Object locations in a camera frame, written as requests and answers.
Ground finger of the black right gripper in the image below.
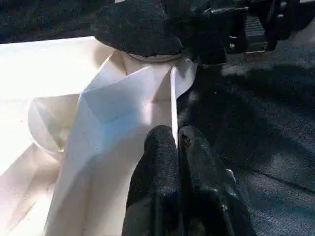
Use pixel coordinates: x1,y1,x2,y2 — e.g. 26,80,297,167
94,0,188,56

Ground white plastic table top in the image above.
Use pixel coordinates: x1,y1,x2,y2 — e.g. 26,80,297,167
0,36,198,236

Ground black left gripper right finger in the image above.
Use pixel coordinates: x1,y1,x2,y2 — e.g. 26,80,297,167
178,125,257,236

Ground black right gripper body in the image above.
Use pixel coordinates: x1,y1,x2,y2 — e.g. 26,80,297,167
181,0,307,65

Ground white plastic table leg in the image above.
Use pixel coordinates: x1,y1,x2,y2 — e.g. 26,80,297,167
125,52,183,62

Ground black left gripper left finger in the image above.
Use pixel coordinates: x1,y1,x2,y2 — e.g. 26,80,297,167
122,124,183,236

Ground black mat cover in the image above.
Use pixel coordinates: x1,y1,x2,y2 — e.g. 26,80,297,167
0,0,315,236

